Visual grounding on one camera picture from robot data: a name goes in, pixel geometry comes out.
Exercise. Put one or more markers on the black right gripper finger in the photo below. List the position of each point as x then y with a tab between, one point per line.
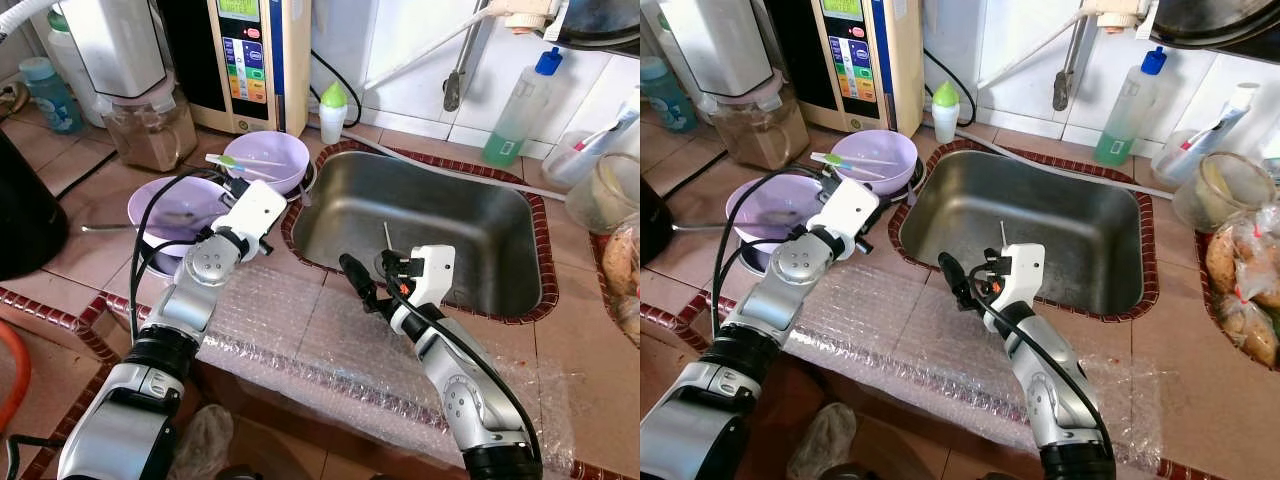
377	306
956	275
973	304
358	277

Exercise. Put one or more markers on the green and white utensil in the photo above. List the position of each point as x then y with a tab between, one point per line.
225	160
830	158

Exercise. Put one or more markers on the small purple plastic bowl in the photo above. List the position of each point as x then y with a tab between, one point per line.
880	155
270	155

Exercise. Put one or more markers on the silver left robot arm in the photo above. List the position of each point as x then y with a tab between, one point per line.
195	268
790	268

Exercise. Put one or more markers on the clear bubble wrap sheet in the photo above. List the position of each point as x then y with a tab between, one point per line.
900	330
330	340

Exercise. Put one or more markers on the large purple plastic bowl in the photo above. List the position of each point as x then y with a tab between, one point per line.
165	205
765	200

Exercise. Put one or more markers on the stainless steel sink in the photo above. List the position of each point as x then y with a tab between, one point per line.
470	230
1070	230

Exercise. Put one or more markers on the clear jar with brown contents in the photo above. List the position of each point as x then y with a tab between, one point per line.
150	130
760	130

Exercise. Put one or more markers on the small white bottle green cap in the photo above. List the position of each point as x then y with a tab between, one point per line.
945	115
332	115

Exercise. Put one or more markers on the beige water ionizer with panel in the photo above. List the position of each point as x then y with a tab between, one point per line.
250	60
860	60

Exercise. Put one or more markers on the metal spoon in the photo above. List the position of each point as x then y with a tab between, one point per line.
120	228
710	226

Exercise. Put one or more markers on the white countertop appliance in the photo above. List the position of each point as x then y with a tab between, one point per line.
115	45
715	45

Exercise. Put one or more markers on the teal plastic bottle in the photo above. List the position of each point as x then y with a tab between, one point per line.
50	100
668	100

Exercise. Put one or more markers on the clear bottle green liquid blue cap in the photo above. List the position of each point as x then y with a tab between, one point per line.
1125	120
515	120

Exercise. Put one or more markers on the metal faucet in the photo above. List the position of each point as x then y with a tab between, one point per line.
455	85
1063	85

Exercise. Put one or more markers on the crumpled plastic bag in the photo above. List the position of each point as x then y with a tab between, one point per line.
822	440
200	440

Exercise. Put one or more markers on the clear container with toothbrushes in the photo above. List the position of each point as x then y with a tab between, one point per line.
575	155
1185	150

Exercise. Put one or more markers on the plastic bag of bread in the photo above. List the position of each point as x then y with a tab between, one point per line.
620	270
1245	290

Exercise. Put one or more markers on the large white bottle green cap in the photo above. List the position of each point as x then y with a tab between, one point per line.
62	40

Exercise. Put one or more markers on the dark cooking pan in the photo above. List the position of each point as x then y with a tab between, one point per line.
1215	20
600	20

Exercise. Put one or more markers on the white tap fitting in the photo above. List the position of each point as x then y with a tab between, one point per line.
530	14
1125	14

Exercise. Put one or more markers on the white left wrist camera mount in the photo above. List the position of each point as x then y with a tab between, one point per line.
848	212
250	215

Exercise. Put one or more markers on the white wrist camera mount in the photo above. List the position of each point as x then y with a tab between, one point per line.
432	272
250	215
848	212
1025	270

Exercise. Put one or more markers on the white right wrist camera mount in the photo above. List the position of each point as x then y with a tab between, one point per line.
1025	270
432	272

